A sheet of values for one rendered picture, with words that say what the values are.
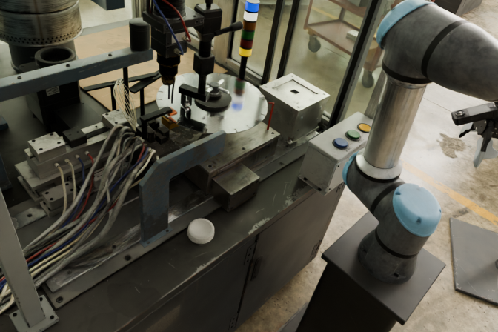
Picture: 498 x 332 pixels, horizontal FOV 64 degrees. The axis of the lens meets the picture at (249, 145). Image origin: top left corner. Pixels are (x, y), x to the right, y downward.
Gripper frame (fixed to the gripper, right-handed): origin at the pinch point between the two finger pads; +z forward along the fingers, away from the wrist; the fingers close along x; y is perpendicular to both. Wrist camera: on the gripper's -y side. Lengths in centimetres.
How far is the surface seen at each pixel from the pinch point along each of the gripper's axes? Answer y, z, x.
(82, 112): -120, 8, -3
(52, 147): -116, 2, -28
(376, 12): -36, -32, 17
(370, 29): -36.4, -26.6, 16.6
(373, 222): -26.3, 16.3, -20.8
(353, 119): -33.7, 1.3, 9.1
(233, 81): -75, -4, 11
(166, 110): -90, -7, -16
